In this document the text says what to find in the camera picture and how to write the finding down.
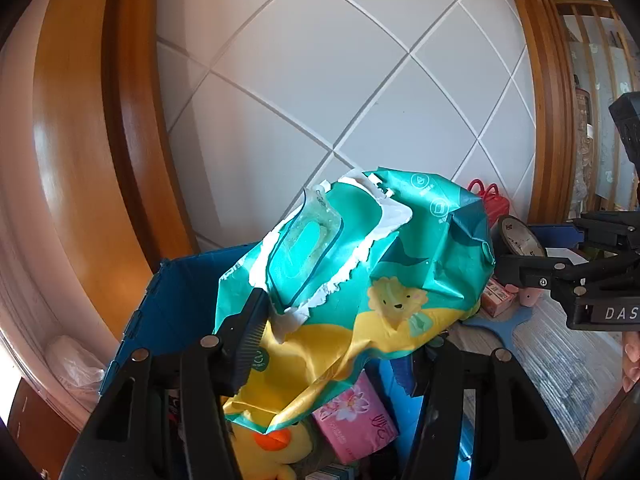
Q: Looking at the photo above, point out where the dark wooden nightstand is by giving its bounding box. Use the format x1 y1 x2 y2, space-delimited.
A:
7 375 83 466

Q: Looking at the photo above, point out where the yellow duck plush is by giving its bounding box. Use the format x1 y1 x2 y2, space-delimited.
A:
227 417 316 480

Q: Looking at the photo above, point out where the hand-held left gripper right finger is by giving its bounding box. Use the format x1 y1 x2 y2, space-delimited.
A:
400 342 583 480

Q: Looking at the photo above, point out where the wooden slat screen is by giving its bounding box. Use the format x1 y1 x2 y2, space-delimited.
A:
552 0 640 211

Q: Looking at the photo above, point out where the pink pig plush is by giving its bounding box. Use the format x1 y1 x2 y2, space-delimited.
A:
505 282 541 308

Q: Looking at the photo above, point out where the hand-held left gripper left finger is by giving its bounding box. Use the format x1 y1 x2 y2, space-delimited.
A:
72 287 272 480

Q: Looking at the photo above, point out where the white pink box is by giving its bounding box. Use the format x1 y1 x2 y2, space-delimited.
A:
480 277 518 317

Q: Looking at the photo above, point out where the pink flower tissue pack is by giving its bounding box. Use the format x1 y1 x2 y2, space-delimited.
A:
312 372 398 463

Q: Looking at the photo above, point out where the green yellow wet wipes pack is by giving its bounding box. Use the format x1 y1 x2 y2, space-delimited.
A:
214 165 496 433

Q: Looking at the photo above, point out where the crumpled white plastic bag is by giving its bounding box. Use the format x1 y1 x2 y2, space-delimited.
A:
47 335 106 391

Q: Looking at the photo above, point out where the red hard-shell suitcase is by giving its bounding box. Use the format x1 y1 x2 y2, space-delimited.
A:
467 178 511 233

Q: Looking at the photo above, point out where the round metal tin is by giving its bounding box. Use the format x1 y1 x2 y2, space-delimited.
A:
492 215 548 261

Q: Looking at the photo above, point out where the blue plastic crate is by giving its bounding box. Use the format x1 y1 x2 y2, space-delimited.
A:
97 242 476 480

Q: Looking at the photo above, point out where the white padded headboard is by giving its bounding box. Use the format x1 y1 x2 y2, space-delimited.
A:
155 0 538 261

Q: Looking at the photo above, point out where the person's right hand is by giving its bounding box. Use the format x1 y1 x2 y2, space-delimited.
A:
622 332 640 391

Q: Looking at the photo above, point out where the wooden headboard frame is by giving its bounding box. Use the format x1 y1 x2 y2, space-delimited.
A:
30 0 581 431

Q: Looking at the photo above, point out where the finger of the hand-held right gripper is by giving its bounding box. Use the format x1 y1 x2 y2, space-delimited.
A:
497 252 591 293
527 224 586 251

